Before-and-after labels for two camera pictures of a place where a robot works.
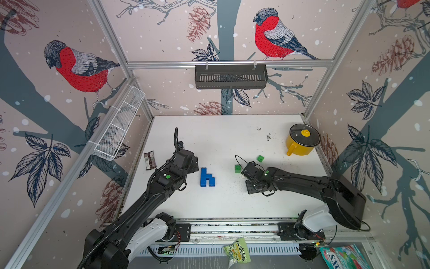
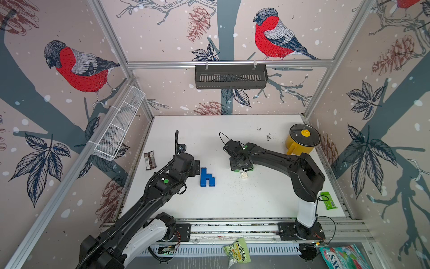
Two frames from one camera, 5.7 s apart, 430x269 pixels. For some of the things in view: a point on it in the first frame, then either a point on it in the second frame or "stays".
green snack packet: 237,252 stays
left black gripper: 194,165 stays
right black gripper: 249,189 -> 232,165
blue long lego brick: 204,176 stays
